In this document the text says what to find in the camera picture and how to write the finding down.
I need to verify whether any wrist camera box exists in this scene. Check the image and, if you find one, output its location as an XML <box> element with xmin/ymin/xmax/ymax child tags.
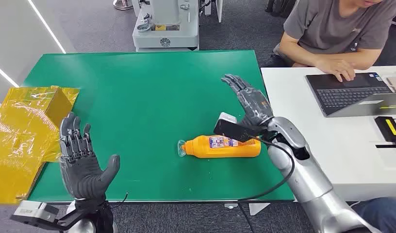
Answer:
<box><xmin>10</xmin><ymin>200</ymin><xmax>80</xmax><ymax>232</ymax></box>
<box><xmin>213</xmin><ymin>112</ymin><xmax>267</xmax><ymax>144</ymax></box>

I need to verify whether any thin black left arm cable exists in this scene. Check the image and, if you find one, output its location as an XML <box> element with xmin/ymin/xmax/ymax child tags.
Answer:
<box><xmin>108</xmin><ymin>192</ymin><xmax>129</xmax><ymax>210</ymax></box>

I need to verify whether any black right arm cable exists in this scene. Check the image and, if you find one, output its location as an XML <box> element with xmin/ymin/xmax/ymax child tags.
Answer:
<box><xmin>237</xmin><ymin>136</ymin><xmax>296</xmax><ymax>203</ymax></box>

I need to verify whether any orange detergent bottle clear cap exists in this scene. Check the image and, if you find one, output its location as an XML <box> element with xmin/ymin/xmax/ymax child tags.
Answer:
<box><xmin>177</xmin><ymin>135</ymin><xmax>262</xmax><ymax>159</ymax></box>

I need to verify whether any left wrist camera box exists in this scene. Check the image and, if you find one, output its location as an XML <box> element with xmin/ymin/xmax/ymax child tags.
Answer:
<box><xmin>10</xmin><ymin>200</ymin><xmax>80</xmax><ymax>232</ymax></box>

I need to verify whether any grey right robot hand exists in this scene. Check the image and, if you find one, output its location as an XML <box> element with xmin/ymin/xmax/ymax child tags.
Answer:
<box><xmin>221</xmin><ymin>74</ymin><xmax>275</xmax><ymax>128</ymax></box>

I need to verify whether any person's leg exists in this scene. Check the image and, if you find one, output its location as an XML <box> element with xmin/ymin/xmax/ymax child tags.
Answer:
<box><xmin>351</xmin><ymin>197</ymin><xmax>396</xmax><ymax>233</ymax></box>

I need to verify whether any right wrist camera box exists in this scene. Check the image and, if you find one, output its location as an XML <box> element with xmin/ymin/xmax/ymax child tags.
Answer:
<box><xmin>213</xmin><ymin>112</ymin><xmax>267</xmax><ymax>144</ymax></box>

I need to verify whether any white furniture leg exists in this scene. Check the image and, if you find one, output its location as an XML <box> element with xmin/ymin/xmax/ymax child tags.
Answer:
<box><xmin>204</xmin><ymin>0</ymin><xmax>224</xmax><ymax>23</ymax></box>

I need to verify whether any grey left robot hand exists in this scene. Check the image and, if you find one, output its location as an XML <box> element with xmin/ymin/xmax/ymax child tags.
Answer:
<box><xmin>59</xmin><ymin>112</ymin><xmax>121</xmax><ymax>200</ymax></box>

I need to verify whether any dark grey laptop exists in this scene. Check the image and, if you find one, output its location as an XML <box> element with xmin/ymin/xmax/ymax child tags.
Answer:
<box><xmin>305</xmin><ymin>72</ymin><xmax>396</xmax><ymax>118</ymax></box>

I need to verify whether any chrome round stand base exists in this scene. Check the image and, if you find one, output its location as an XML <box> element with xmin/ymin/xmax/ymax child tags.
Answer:
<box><xmin>113</xmin><ymin>0</ymin><xmax>134</xmax><ymax>11</ymax></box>

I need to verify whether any green table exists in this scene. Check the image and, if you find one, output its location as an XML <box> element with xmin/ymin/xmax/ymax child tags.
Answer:
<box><xmin>22</xmin><ymin>50</ymin><xmax>295</xmax><ymax>204</ymax></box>

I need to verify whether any black device yellow label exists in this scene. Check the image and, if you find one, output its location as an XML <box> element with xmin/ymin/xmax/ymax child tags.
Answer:
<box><xmin>374</xmin><ymin>116</ymin><xmax>396</xmax><ymax>154</ymax></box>

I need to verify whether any white desk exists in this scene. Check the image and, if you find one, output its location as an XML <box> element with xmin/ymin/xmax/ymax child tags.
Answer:
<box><xmin>261</xmin><ymin>66</ymin><xmax>396</xmax><ymax>203</ymax></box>

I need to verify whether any white column robot machine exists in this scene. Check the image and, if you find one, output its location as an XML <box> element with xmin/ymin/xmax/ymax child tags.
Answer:
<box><xmin>132</xmin><ymin>0</ymin><xmax>200</xmax><ymax>52</ymax></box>

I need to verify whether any person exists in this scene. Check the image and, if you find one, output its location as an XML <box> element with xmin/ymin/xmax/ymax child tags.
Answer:
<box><xmin>271</xmin><ymin>0</ymin><xmax>396</xmax><ymax>83</ymax></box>

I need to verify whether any yellow film wrapped box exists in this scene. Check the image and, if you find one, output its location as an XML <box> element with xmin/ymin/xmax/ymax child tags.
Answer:
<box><xmin>0</xmin><ymin>85</ymin><xmax>80</xmax><ymax>205</ymax></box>

